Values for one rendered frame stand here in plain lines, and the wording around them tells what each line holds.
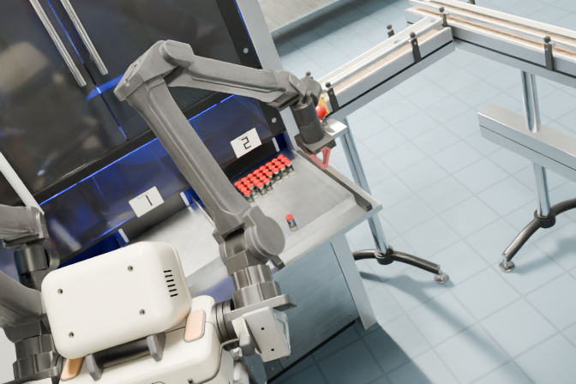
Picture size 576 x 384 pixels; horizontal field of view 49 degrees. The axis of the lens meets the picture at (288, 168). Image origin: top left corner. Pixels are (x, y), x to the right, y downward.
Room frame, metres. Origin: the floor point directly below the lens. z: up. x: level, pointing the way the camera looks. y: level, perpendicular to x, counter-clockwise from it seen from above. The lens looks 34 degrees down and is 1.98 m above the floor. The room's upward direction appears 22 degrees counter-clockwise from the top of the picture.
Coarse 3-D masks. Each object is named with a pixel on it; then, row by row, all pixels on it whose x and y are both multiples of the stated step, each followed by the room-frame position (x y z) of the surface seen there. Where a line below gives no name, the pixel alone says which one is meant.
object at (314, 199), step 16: (304, 160) 1.61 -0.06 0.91; (304, 176) 1.57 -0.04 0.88; (320, 176) 1.53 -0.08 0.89; (288, 192) 1.53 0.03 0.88; (304, 192) 1.50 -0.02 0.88; (320, 192) 1.47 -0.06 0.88; (336, 192) 1.44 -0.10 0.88; (272, 208) 1.48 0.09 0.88; (288, 208) 1.45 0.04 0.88; (304, 208) 1.43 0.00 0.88; (320, 208) 1.40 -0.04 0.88; (336, 208) 1.34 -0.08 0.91; (304, 224) 1.36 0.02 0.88; (320, 224) 1.32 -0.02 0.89; (288, 240) 1.29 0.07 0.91
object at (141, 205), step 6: (150, 192) 1.56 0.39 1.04; (156, 192) 1.57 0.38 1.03; (138, 198) 1.55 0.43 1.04; (144, 198) 1.56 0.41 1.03; (150, 198) 1.56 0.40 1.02; (156, 198) 1.56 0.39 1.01; (132, 204) 1.55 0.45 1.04; (138, 204) 1.55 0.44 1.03; (144, 204) 1.55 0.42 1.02; (156, 204) 1.56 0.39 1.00; (138, 210) 1.55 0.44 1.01; (144, 210) 1.55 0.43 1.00; (138, 216) 1.55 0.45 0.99
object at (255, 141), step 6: (252, 132) 1.66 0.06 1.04; (240, 138) 1.65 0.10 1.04; (252, 138) 1.66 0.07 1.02; (258, 138) 1.67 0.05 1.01; (234, 144) 1.64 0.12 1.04; (240, 144) 1.65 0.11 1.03; (246, 144) 1.65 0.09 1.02; (252, 144) 1.66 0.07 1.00; (258, 144) 1.66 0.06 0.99; (234, 150) 1.64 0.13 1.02; (240, 150) 1.65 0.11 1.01; (246, 150) 1.65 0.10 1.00
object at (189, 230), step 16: (192, 208) 1.64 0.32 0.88; (160, 224) 1.63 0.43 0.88; (176, 224) 1.60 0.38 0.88; (192, 224) 1.56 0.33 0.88; (208, 224) 1.53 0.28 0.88; (144, 240) 1.58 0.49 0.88; (160, 240) 1.55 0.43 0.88; (176, 240) 1.52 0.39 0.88; (192, 240) 1.49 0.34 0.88; (208, 240) 1.46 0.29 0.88; (192, 256) 1.42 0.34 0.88; (208, 256) 1.39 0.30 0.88; (192, 272) 1.31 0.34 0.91; (208, 272) 1.32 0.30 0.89
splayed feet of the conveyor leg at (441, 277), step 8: (392, 248) 1.93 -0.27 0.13; (360, 256) 1.98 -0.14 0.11; (368, 256) 1.96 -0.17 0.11; (376, 256) 1.91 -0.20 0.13; (384, 256) 1.90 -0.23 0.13; (392, 256) 1.89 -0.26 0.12; (400, 256) 1.87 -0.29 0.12; (408, 256) 1.86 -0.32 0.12; (416, 256) 1.86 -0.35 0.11; (384, 264) 1.89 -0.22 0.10; (408, 264) 1.85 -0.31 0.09; (416, 264) 1.83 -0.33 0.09; (424, 264) 1.81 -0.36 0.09; (432, 264) 1.81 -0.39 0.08; (432, 272) 1.79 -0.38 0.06; (440, 272) 1.79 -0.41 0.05; (440, 280) 1.78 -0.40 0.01
